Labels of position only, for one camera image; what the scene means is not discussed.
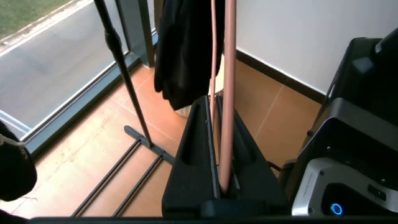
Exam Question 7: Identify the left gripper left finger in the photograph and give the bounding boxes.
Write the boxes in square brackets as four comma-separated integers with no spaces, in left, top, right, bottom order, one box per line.
[160,95,221,218]

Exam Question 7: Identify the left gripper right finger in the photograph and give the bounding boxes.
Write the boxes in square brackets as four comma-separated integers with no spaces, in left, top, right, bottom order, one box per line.
[201,95,289,218]

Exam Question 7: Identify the pink clothes hanger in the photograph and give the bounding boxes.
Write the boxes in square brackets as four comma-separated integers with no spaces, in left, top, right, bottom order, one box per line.
[208,0,238,195]

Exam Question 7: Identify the black garment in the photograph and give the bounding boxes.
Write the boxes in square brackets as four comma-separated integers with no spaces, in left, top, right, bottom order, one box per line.
[154,0,226,111]

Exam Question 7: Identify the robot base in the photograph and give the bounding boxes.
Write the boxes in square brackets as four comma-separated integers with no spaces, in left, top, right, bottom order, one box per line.
[278,27,398,218]

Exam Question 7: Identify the black clothes rack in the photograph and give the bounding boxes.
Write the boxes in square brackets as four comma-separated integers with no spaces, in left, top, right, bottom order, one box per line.
[71,0,175,218]

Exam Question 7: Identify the window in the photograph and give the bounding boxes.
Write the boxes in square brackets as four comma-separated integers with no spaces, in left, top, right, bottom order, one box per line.
[0,0,158,158]

